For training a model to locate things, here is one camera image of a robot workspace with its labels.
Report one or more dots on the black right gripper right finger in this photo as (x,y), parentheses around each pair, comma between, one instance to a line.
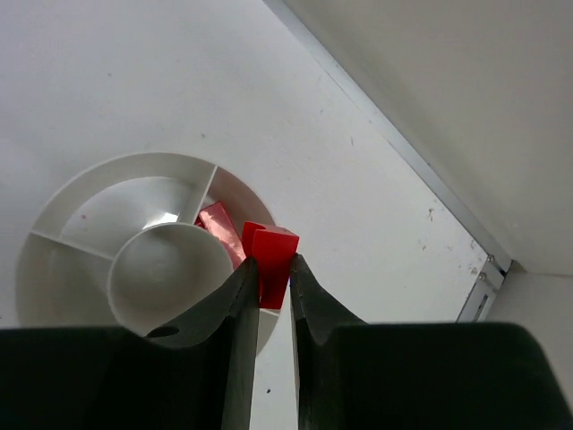
(358,375)

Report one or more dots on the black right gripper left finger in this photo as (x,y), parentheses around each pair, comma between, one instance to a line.
(193,372)

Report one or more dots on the red lego slope piece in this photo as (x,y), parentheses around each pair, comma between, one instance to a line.
(273,248)

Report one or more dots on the white round divided container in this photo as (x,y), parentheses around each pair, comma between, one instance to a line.
(132,241)

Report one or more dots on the aluminium rail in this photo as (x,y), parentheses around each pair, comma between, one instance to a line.
(494,270)

